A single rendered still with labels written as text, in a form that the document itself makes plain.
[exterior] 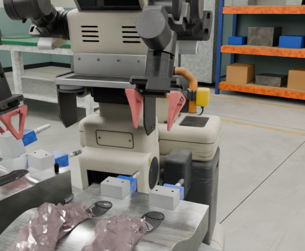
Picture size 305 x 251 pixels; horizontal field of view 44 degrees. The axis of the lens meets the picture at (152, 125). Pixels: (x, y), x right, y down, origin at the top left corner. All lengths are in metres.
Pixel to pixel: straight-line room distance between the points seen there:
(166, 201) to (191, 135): 0.65
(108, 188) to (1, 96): 0.32
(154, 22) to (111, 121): 0.51
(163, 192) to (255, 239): 1.56
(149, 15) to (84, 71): 0.44
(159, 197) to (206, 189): 0.70
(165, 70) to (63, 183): 0.32
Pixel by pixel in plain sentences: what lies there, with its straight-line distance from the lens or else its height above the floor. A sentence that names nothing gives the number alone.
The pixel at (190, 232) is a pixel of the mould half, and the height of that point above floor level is 0.86.
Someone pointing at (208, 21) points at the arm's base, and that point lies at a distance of 1.05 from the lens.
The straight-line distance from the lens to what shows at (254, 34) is 5.70.
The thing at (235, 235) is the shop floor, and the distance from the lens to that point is 2.26.
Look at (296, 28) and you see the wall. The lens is 5.98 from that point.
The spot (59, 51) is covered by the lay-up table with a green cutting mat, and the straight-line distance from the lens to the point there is 4.09.
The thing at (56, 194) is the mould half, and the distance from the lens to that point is 0.83.
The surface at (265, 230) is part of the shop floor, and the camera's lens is 2.36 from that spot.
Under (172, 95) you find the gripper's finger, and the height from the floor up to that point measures 1.06.
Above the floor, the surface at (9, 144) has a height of 0.92.
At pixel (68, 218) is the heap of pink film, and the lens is 0.62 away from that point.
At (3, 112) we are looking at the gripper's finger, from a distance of 0.88.
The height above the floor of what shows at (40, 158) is 0.92.
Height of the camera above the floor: 1.21
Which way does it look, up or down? 17 degrees down
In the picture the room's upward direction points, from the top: straight up
